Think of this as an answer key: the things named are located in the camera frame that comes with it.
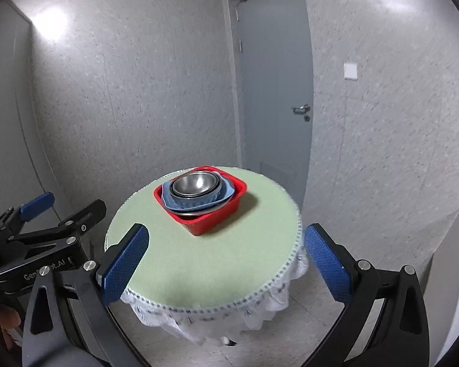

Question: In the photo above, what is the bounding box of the red square plastic basin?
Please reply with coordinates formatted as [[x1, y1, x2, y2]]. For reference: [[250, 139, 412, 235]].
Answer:
[[153, 166, 247, 236]]

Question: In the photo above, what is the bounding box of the medium steel bowl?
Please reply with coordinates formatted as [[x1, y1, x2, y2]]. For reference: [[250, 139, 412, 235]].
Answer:
[[170, 182, 221, 201]]

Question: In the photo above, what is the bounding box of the blue square plastic plate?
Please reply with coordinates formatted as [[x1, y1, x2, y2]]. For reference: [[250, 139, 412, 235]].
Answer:
[[162, 173, 235, 211]]

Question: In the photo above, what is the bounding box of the small steel bowl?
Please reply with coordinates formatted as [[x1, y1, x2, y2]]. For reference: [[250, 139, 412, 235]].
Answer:
[[170, 171, 220, 198]]

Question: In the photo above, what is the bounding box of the large steel bowl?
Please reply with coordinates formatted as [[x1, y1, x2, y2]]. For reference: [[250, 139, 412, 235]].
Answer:
[[174, 203, 224, 217]]

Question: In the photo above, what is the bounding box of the person's left hand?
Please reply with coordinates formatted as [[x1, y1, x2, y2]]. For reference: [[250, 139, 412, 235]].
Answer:
[[0, 306, 21, 350]]

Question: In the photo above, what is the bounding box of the round table green white cloth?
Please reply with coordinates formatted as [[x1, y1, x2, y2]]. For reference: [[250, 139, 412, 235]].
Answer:
[[104, 167, 308, 345]]

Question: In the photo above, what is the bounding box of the grey door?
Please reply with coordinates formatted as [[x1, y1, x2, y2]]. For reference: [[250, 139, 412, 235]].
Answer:
[[227, 0, 313, 205]]

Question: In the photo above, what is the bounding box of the door handle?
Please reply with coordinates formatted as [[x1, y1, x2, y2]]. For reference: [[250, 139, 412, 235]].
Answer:
[[292, 104, 311, 122]]

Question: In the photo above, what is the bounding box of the white wall switch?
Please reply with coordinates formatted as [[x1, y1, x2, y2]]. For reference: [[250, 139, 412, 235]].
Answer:
[[343, 62, 358, 81]]

